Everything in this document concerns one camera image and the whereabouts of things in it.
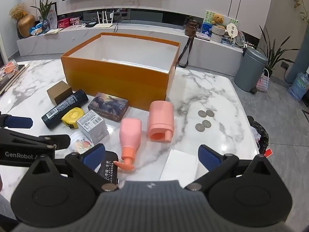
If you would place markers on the small grey barcode box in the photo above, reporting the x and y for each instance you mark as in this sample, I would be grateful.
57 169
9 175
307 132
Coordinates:
93 128

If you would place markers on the black trash bag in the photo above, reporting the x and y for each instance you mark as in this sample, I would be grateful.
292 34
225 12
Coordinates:
262 130

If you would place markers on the pink plastic cup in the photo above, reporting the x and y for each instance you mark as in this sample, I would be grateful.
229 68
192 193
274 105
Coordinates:
160 116

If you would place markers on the white marble TV cabinet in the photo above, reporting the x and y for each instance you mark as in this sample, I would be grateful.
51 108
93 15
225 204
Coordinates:
48 43

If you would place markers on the grey woven basket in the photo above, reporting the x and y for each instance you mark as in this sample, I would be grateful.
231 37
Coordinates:
216 38
218 30

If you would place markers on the blue plastic bag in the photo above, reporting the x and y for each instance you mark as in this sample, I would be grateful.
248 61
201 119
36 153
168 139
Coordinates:
299 87

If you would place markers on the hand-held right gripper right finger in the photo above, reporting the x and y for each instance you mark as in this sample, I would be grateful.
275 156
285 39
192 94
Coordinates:
207 154

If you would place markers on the orange cardboard box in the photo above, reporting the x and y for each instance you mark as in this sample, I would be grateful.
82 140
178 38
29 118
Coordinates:
115 87

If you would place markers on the silver coin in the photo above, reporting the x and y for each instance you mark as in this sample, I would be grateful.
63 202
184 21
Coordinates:
207 123
202 113
209 113
200 127

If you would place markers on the black printed card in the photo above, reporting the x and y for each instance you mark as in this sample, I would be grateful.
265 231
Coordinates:
108 166

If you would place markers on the white floral jar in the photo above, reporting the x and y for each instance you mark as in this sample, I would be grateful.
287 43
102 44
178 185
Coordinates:
79 142

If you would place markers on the yellow tape measure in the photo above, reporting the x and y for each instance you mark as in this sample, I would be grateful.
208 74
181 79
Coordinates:
72 116

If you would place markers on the stack of books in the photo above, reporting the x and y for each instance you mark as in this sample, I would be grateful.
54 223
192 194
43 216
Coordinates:
17 75

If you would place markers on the blue floral picture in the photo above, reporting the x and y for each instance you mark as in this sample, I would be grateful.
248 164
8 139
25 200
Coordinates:
207 28

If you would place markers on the black tube with barcode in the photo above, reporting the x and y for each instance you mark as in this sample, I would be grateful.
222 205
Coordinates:
62 108

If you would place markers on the beige envelope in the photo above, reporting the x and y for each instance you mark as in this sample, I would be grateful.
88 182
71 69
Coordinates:
54 31

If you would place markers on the white paper sheet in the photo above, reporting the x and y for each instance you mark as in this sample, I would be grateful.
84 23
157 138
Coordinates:
181 164

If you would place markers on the red gift box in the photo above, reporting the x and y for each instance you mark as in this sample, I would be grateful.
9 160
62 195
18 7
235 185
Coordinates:
64 23

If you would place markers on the pink gift box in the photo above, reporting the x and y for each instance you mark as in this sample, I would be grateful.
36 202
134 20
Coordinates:
74 21

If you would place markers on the white notebook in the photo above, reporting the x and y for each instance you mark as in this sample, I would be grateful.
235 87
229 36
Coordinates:
202 36

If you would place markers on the decorated plate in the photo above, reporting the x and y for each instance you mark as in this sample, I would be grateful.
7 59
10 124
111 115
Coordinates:
240 38

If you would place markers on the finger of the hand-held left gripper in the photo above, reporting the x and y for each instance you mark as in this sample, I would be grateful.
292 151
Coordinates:
19 122
62 142

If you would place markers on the white router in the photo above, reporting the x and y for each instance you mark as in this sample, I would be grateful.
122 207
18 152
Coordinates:
102 25

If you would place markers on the pink woven basket bag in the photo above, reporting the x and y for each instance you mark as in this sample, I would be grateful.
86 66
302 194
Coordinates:
262 83

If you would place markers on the blue snack packet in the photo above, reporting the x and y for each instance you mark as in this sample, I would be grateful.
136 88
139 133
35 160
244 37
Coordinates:
36 31

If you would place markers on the round white hand fan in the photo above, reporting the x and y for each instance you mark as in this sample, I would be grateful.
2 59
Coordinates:
231 29

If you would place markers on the green leaf painting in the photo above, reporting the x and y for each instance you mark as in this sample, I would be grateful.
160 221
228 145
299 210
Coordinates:
207 17

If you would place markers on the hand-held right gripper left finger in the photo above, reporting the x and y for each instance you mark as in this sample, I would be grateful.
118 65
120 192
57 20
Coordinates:
93 153

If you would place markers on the red tag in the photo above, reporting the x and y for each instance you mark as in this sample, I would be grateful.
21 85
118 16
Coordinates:
268 153

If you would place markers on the dried flowers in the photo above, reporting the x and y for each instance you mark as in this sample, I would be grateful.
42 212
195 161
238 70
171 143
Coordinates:
17 12

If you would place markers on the green plant in glass vase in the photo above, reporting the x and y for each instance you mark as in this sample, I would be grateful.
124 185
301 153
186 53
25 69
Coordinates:
44 7

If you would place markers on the pink pump bottle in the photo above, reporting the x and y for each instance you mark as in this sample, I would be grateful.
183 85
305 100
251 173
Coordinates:
130 135

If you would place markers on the brown teddy bear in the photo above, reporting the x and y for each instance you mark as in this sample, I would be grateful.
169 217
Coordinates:
218 19

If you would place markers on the clear box with orange item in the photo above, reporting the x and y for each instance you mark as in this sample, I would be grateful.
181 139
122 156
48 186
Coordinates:
9 69

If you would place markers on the gold vase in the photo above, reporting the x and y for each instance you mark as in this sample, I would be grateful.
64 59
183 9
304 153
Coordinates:
26 25

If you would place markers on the grey trash bin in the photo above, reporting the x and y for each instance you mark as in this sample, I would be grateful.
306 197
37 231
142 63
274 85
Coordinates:
249 70

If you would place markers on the illustrated card box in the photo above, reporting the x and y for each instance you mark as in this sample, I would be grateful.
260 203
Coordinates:
108 105

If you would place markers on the small black device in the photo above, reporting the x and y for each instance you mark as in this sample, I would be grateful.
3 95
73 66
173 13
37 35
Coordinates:
91 25

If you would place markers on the gold cube box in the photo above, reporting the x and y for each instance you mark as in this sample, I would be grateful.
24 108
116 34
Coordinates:
60 93

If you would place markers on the framed picture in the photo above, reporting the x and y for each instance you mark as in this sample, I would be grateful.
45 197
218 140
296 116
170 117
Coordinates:
53 14

